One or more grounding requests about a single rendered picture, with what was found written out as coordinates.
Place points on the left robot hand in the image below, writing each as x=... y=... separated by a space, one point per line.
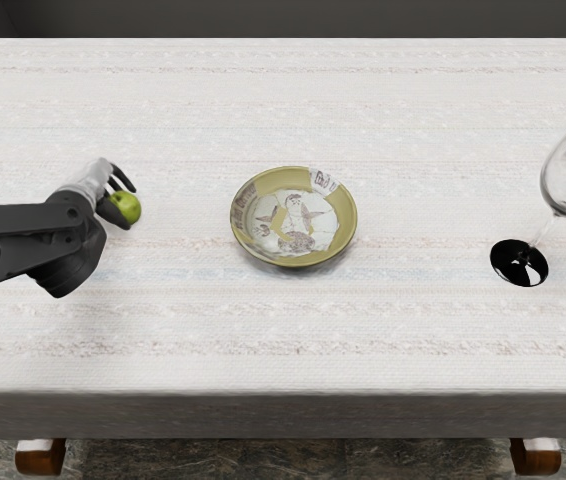
x=92 y=179

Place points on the green apple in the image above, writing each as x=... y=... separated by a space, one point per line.
x=128 y=206

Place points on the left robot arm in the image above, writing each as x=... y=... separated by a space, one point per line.
x=28 y=235

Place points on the olive patterned plate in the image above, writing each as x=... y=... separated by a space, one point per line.
x=294 y=218

